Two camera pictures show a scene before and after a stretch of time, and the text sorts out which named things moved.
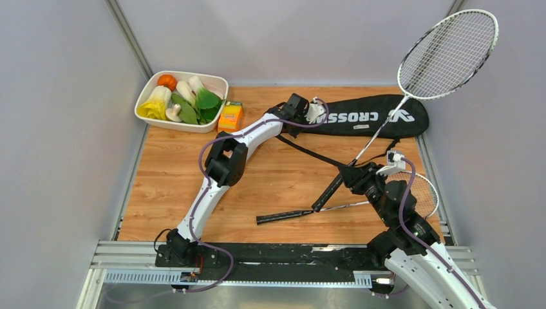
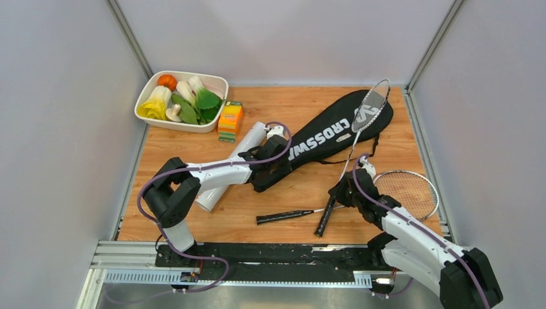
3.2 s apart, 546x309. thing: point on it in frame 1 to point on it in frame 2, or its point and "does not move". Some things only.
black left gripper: (295, 134) to (287, 167)
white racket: (447, 56) to (371, 104)
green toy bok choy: (207, 101) does not move
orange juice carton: (230, 118) does not move
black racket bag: (362, 116) to (349, 122)
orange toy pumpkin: (167, 80) does not move
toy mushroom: (172, 113) does not move
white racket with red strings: (423, 187) does not move
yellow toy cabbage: (156, 105) does not move
